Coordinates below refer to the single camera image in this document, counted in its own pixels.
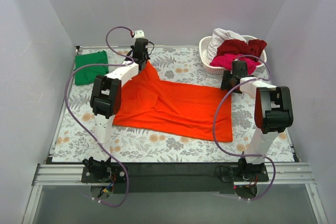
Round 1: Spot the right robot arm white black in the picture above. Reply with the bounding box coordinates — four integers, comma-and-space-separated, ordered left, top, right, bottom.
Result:
221, 60, 293, 181

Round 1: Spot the aluminium frame rail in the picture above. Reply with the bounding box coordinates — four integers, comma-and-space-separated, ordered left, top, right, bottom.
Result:
33, 162, 316, 185

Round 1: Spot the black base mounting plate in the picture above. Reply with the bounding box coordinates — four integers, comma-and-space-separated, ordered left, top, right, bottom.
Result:
81, 159, 270, 194

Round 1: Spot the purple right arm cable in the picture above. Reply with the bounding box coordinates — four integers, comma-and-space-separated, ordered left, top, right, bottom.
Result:
212, 55, 276, 201

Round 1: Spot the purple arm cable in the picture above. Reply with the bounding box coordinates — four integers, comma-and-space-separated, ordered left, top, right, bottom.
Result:
64, 26, 136, 208
212, 55, 276, 201

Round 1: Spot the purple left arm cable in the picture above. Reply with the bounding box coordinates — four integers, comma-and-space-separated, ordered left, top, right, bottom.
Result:
64, 26, 136, 208

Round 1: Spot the orange t-shirt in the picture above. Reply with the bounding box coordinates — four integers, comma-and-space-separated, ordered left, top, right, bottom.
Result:
113, 63, 233, 143

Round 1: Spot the white plastic laundry basket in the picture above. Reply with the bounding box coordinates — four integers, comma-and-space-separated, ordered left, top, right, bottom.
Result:
198, 35, 267, 74

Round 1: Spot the magenta pink t-shirt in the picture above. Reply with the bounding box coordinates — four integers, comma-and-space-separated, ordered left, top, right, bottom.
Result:
210, 54, 260, 74

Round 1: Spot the white t-shirt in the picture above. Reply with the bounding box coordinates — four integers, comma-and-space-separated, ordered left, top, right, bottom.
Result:
207, 28, 247, 60

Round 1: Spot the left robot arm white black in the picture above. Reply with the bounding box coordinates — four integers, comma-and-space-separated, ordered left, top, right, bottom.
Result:
82, 38, 151, 182

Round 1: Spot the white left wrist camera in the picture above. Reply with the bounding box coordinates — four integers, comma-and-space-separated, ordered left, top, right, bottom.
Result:
133, 29, 145, 39

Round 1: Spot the folded green t-shirt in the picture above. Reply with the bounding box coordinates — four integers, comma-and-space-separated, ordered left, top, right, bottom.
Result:
75, 50, 109, 86

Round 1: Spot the dark red t-shirt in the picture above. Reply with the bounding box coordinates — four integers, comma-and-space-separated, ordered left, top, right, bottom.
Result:
216, 39, 267, 62

